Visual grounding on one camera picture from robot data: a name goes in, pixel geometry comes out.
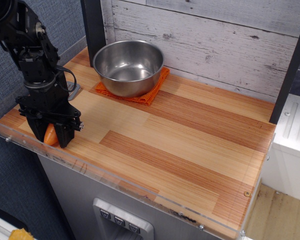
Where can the clear acrylic table guard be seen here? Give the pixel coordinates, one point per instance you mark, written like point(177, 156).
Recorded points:
point(196, 151)

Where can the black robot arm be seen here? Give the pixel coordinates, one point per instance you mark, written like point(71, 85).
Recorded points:
point(24, 37)

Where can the silver metal bowl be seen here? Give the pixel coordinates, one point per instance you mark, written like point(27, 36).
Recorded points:
point(129, 68)

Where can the yellow tape object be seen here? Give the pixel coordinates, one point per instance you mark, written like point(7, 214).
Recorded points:
point(20, 234)

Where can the orange folded cloth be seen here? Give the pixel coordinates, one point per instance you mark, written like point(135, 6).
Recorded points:
point(145, 99)

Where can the white ribbed box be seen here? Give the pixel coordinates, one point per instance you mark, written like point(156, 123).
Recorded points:
point(281, 169)

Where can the green handled grey spatula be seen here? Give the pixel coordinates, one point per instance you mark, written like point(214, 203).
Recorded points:
point(73, 90)

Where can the silver dispenser button panel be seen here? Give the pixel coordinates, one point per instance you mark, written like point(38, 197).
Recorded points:
point(115, 223)

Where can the black vertical post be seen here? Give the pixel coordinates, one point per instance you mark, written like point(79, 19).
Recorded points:
point(94, 27)
point(286, 85)

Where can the orange toy carrot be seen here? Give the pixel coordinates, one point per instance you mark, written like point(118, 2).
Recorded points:
point(50, 137)

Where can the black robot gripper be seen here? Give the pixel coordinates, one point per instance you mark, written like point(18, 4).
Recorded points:
point(47, 103)

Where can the grey toy fridge cabinet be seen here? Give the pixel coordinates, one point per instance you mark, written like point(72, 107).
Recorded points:
point(76, 192)

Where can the black left vertical post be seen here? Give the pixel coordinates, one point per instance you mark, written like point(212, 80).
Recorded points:
point(94, 27)

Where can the black right vertical post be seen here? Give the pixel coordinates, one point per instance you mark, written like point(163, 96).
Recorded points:
point(286, 85)

